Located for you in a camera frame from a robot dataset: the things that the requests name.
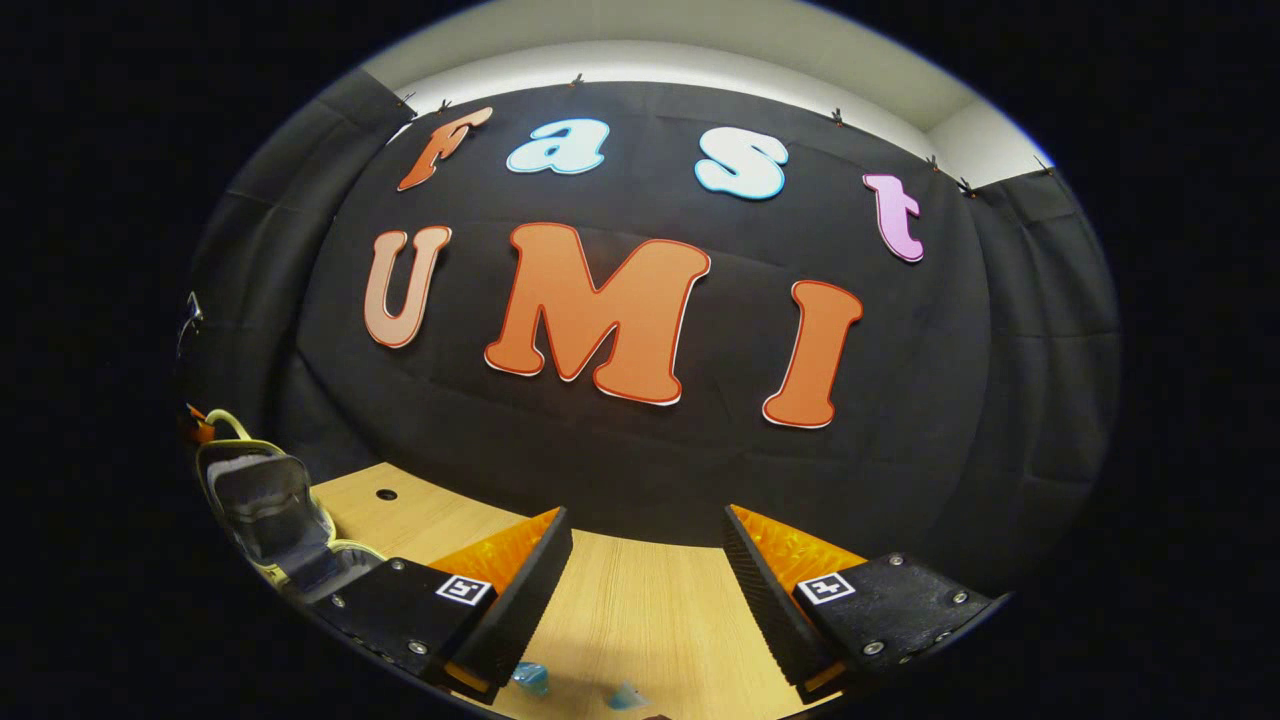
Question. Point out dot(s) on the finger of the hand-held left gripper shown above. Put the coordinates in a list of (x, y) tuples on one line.
[(200, 425)]

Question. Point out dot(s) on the white and blue tube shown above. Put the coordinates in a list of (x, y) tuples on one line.
[(627, 696)]

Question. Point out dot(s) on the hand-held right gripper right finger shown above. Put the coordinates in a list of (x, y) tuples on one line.
[(770, 610)]

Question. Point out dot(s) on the pale yellow small suitcase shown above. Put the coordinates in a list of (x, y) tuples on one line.
[(265, 510)]

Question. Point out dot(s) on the clear bottle with blue cap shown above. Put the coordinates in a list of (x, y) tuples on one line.
[(530, 678)]

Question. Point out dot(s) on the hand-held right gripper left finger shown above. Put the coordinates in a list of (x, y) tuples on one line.
[(520, 610)]

